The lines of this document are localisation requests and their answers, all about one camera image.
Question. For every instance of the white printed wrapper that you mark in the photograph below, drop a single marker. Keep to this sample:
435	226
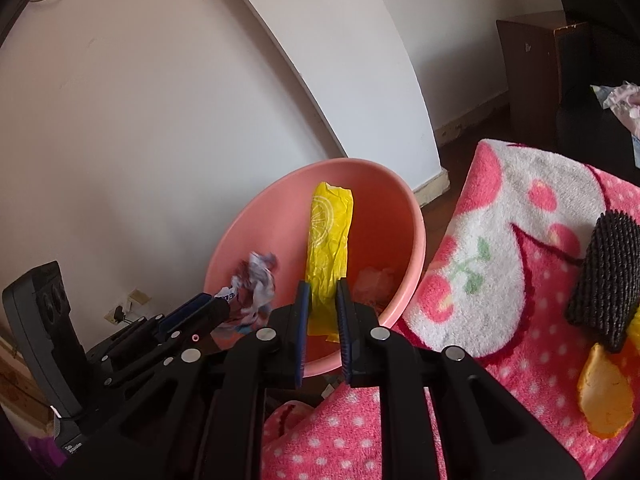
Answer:
257	285

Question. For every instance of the crumpled white tissue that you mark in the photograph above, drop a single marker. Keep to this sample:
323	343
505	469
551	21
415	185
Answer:
375	282

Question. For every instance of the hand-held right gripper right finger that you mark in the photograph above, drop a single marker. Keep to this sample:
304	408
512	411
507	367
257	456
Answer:
343	325

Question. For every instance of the white wall socket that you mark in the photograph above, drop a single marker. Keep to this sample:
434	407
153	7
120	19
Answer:
139	297
110	316

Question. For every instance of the yellow plastic wrapper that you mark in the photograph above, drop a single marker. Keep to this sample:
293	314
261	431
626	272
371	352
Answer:
327	240

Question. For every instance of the person's left forearm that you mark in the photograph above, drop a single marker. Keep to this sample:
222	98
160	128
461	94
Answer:
45	450

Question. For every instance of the black armchair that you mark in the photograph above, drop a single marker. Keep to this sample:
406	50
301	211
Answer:
600	10

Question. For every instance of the dark wooden cabinet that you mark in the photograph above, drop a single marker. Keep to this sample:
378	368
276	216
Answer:
530	70

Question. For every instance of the pink plastic bucket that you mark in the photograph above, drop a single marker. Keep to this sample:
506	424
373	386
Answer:
380	210

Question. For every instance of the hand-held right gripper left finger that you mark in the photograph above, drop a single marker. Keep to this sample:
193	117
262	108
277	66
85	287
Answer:
301	320

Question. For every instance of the pale crumpled cloth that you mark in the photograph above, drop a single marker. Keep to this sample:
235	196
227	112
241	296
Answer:
625	102

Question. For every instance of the pink printed blanket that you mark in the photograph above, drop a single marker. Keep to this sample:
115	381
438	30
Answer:
500	285

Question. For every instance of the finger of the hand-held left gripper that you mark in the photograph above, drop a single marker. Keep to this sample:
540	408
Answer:
185	309
212	317

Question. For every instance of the large orange peel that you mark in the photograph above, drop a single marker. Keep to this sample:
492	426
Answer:
605	395

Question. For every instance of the black foam fruit net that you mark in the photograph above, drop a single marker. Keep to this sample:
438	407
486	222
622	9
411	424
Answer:
605	270

